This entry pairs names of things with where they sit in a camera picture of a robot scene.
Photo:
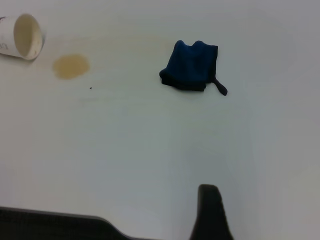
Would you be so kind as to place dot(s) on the blue cloth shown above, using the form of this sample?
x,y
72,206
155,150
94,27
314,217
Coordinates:
x,y
190,66

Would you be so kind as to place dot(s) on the white paper coffee cup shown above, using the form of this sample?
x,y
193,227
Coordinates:
x,y
10,37

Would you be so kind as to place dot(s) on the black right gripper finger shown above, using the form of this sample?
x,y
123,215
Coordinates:
x,y
211,215

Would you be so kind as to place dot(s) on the brown coffee puddle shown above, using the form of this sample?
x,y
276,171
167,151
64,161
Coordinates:
x,y
71,66

